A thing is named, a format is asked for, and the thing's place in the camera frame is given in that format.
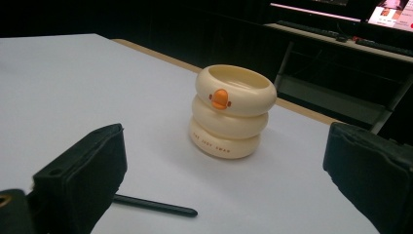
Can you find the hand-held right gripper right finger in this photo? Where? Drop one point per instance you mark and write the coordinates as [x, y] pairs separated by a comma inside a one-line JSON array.
[[373, 172]]

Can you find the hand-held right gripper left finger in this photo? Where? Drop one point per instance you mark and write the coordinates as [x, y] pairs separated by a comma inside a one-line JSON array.
[[81, 182]]

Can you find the black pen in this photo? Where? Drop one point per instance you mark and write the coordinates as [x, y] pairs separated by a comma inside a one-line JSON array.
[[156, 206]]

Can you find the cream ringed duck pen holder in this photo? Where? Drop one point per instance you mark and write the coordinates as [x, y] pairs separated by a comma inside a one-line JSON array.
[[229, 112]]

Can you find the black keyboard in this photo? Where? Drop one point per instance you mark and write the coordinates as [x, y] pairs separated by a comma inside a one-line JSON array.
[[308, 29], [384, 46]]

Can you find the computer monitor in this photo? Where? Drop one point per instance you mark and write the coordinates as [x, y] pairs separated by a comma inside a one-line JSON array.
[[389, 14]]

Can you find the metal frame desk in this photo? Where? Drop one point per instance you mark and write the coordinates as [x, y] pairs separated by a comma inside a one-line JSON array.
[[341, 78]]

